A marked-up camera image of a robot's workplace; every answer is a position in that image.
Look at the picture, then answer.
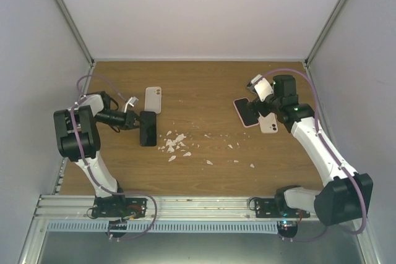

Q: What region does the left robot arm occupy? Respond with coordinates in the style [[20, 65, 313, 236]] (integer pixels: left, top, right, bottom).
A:
[[53, 92, 141, 217]]

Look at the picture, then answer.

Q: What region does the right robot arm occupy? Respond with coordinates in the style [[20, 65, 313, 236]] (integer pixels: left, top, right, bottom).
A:
[[247, 75, 373, 234]]

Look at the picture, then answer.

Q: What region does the cream cased phone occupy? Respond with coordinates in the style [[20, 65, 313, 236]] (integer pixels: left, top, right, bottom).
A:
[[259, 113, 278, 134]]

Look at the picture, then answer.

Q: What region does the phone in pink case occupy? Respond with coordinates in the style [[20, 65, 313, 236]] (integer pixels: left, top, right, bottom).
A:
[[233, 98, 259, 128]]

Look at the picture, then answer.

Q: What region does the bare black phone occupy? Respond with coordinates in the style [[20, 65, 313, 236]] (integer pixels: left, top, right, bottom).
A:
[[246, 81, 256, 93]]

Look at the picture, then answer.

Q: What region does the white debris pile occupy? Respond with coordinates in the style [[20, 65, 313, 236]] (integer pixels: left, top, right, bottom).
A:
[[157, 130, 193, 163]]

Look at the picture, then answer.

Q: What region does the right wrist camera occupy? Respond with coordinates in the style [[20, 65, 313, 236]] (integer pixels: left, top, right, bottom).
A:
[[251, 74, 273, 101]]

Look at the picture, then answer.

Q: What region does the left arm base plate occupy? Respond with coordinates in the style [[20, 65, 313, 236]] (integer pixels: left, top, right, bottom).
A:
[[86, 195, 147, 219]]

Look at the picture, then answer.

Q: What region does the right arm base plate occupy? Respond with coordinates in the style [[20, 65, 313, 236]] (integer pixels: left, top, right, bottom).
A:
[[247, 197, 311, 219]]

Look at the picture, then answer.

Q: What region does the aluminium front rail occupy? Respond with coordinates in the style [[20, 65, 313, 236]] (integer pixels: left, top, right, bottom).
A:
[[33, 194, 318, 223]]

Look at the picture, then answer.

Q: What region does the slotted cable duct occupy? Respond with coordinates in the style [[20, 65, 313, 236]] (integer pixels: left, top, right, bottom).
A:
[[47, 220, 278, 234]]

